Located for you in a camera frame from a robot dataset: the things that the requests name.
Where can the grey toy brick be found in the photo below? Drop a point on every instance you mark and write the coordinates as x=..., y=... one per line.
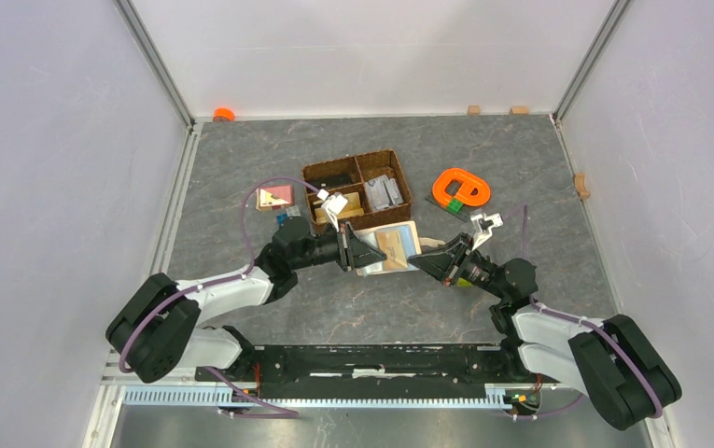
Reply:
x=293, y=211

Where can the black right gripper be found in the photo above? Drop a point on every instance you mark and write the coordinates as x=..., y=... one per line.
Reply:
x=445, y=262

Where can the silver cards in basket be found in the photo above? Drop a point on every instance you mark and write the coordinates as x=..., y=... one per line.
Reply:
x=383, y=193

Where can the aluminium frame rail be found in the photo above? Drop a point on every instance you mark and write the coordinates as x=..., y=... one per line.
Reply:
x=208, y=385

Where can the black cards in basket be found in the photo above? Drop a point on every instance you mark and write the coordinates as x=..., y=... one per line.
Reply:
x=332, y=181

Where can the beige leather card holder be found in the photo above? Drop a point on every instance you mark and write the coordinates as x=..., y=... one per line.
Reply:
x=413, y=244

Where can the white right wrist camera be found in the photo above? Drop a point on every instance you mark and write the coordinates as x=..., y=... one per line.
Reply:
x=483, y=225

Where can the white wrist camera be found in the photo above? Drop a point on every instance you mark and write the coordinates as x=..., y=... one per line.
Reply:
x=332, y=205
x=483, y=225

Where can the orange credit card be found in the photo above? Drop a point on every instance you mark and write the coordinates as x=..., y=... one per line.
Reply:
x=391, y=244

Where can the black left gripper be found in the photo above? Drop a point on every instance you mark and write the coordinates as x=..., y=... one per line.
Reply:
x=352, y=251

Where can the curved wooden piece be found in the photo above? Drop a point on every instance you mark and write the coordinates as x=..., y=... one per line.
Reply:
x=580, y=185

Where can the brown woven divided basket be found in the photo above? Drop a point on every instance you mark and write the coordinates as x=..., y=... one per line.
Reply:
x=362, y=168

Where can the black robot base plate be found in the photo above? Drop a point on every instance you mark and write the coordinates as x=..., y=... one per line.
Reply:
x=378, y=371

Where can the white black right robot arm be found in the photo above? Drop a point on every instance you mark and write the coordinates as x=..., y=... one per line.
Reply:
x=611, y=362

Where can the yellow cards in basket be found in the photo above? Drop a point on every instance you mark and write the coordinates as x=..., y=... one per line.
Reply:
x=353, y=208

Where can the orange round cap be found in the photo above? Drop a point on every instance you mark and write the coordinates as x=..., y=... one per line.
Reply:
x=222, y=114

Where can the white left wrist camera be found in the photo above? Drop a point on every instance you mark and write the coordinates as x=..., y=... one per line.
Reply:
x=332, y=205

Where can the playing card box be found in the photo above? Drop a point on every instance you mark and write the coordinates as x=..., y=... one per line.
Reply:
x=274, y=197

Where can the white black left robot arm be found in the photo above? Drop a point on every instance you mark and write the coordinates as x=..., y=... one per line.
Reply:
x=162, y=326

